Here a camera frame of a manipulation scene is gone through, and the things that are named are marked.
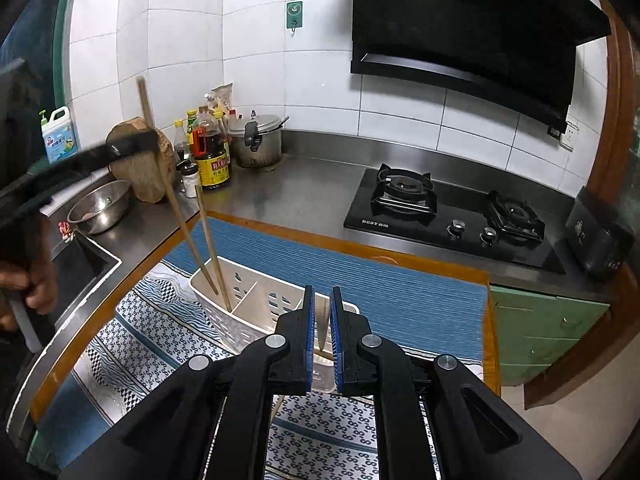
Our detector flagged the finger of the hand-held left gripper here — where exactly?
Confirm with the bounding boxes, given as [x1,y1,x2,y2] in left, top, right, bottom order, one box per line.
[0,127,162,221]

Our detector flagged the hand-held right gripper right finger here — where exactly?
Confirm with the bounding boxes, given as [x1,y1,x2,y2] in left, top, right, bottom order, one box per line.
[330,285,596,480]

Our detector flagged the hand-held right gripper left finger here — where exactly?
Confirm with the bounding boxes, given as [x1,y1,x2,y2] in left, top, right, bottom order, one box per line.
[60,285,316,480]

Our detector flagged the wooden chopstick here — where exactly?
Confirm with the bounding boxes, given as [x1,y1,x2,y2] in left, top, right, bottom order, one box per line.
[270,300,335,420]
[137,77,221,297]
[194,182,233,313]

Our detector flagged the white plastic utensil holder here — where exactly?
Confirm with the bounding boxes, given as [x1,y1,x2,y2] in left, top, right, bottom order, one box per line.
[189,256,361,393]

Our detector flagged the person's left hand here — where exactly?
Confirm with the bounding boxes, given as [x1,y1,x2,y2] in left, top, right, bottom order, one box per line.
[0,257,60,333]

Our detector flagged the round wooden chopping block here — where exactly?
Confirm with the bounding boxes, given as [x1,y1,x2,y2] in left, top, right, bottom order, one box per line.
[106,117,176,204]

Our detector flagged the white detergent bottle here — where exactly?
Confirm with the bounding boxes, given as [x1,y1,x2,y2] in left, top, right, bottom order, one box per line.
[39,106,80,163]

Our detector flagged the black cap spice shaker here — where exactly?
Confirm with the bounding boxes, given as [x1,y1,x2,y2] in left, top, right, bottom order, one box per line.
[180,162,200,198]

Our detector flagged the steel colander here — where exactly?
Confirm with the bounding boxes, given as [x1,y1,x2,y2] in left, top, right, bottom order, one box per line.
[66,180,132,235]

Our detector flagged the blue patterned place mat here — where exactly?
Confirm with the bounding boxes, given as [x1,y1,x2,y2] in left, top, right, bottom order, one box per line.
[30,327,486,480]
[114,216,496,396]

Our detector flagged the dark soy sauce bottle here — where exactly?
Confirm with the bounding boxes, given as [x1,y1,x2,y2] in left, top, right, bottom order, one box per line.
[192,112,233,191]

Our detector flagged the oil bottle yellow cap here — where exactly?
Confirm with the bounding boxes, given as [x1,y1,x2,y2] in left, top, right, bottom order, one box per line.
[214,110,232,158]

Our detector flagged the white seasoning bag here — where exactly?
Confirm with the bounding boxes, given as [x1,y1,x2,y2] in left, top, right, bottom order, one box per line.
[210,82,236,116]

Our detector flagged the steel pressure cooker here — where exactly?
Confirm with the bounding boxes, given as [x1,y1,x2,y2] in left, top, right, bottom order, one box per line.
[227,114,291,170]

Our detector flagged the black kitchen sink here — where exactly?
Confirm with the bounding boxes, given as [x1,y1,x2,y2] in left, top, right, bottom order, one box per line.
[47,232,123,331]

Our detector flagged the blue patterned table mat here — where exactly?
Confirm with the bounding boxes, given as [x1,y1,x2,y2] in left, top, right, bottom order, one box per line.
[27,210,502,426]

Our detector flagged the black gas stove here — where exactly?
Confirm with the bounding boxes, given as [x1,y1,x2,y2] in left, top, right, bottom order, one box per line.
[344,162,567,276]

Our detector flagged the green cabinet drawers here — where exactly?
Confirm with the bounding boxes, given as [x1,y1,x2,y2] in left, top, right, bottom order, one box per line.
[490,282,613,386]

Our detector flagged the black box appliance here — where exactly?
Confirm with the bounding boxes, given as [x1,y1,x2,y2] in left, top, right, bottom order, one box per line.
[565,185,636,281]

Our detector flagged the black range hood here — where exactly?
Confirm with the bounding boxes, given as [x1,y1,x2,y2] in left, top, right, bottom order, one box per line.
[345,0,613,133]

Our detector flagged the green window frame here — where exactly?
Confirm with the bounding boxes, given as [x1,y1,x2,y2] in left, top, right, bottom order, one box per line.
[50,0,86,111]

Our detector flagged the green wall hook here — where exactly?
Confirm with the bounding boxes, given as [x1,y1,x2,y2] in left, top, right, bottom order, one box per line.
[286,1,305,38]

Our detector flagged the white wall socket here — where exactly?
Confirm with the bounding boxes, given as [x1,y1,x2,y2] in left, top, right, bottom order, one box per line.
[559,116,581,152]

